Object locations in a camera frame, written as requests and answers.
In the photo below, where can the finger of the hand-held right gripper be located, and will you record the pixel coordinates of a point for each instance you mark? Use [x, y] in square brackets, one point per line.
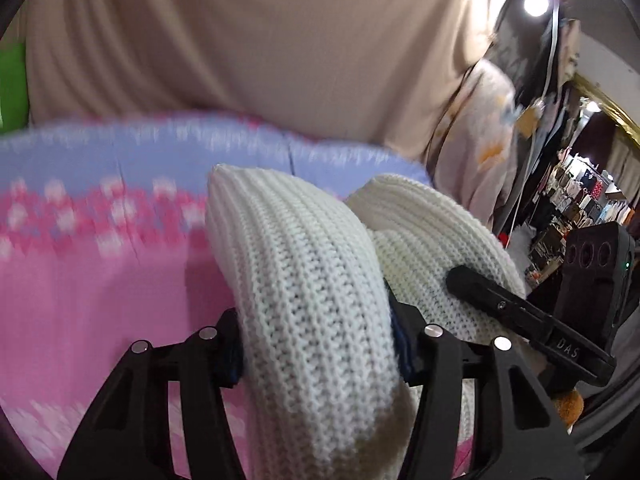
[520, 317]

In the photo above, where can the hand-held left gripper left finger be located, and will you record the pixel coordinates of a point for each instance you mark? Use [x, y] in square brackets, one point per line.
[231, 360]

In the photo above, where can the person's right hand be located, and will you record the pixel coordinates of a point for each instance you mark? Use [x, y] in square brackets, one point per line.
[570, 406]

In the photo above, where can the bright light bulb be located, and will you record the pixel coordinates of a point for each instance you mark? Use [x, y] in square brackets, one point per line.
[536, 1]

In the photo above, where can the white knitted sweater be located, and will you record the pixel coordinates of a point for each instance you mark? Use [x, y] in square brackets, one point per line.
[310, 285]

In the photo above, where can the hanging beige patterned garment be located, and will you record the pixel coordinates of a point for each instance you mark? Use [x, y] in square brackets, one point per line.
[480, 130]

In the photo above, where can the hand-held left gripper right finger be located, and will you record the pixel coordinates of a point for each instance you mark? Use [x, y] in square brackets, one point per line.
[402, 352]

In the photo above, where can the purple pink floral blanket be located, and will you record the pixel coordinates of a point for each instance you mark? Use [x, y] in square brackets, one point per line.
[100, 240]

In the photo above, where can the racks of hanging clothes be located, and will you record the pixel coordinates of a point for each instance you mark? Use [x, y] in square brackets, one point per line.
[580, 200]

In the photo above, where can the beige cloth backdrop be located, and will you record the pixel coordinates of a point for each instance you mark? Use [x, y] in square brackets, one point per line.
[250, 45]

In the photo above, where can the green cushion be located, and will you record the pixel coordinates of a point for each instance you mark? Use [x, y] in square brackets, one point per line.
[11, 85]

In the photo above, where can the gold frame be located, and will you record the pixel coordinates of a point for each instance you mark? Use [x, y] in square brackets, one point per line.
[607, 105]

